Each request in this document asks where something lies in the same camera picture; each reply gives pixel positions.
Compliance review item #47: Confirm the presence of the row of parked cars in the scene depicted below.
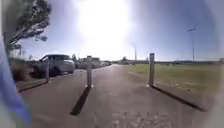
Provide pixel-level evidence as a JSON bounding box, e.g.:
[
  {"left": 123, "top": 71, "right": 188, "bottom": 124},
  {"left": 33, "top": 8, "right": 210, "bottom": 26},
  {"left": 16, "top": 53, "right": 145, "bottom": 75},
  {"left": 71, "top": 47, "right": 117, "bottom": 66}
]
[{"left": 73, "top": 57, "right": 114, "bottom": 70}]

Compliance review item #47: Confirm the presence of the grass field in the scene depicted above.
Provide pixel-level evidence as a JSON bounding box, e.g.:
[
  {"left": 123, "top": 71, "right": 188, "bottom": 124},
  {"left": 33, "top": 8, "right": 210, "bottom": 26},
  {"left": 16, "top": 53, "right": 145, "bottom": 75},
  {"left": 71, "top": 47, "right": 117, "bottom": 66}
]
[{"left": 128, "top": 62, "right": 224, "bottom": 98}]

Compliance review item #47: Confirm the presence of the white car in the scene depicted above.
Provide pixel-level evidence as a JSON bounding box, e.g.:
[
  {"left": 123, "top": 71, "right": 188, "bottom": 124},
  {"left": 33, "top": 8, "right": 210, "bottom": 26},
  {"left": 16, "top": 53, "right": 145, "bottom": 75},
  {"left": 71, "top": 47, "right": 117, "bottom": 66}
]
[{"left": 32, "top": 53, "right": 77, "bottom": 78}]

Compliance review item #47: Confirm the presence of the grey bollard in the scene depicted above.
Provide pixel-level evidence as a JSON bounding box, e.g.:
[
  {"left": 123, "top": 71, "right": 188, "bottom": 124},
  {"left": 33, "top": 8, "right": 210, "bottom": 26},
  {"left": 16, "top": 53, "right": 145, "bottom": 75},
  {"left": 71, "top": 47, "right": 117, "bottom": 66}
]
[
  {"left": 147, "top": 52, "right": 156, "bottom": 88},
  {"left": 44, "top": 58, "right": 51, "bottom": 84},
  {"left": 85, "top": 55, "right": 94, "bottom": 89}
]

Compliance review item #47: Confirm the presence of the double street lamp pole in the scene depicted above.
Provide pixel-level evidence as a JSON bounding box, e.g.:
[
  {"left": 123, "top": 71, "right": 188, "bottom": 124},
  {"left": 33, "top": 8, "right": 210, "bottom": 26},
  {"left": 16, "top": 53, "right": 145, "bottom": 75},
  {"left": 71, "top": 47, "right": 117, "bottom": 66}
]
[{"left": 129, "top": 42, "right": 138, "bottom": 62}]

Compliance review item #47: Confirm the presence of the leafy tree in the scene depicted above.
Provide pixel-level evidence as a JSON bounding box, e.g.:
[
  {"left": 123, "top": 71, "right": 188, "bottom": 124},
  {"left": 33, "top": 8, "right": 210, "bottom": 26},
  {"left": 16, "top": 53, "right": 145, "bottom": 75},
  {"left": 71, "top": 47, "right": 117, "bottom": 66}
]
[{"left": 2, "top": 0, "right": 53, "bottom": 51}]

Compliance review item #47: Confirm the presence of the tall street lamp pole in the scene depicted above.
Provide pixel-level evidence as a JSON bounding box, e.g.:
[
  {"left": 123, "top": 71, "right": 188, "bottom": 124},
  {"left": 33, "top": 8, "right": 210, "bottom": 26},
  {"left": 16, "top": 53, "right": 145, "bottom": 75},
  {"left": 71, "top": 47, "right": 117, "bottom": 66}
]
[{"left": 187, "top": 27, "right": 197, "bottom": 62}]

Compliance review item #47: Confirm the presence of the concrete kerb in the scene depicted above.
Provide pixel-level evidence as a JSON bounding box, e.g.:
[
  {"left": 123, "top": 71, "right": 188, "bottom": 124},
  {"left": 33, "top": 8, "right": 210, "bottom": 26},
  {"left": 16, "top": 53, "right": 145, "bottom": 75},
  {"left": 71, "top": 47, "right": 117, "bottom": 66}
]
[{"left": 15, "top": 79, "right": 52, "bottom": 94}]

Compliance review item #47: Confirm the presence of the grey asphalt path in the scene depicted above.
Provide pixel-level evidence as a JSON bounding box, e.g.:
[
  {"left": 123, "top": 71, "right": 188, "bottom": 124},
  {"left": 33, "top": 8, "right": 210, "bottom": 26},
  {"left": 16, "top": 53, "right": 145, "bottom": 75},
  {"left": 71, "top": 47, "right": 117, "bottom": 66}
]
[{"left": 16, "top": 63, "right": 214, "bottom": 128}]

